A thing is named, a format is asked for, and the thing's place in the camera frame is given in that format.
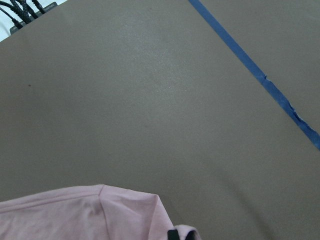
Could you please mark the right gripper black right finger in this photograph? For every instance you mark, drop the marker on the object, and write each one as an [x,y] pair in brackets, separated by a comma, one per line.
[190,235]

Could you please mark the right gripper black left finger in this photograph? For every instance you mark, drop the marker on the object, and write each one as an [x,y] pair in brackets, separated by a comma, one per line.
[173,234]

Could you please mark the pink Snoopy t-shirt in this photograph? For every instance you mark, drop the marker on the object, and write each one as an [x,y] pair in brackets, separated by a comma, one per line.
[97,212]

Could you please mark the black hub with cables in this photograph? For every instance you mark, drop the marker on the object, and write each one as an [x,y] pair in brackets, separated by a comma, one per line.
[15,14]

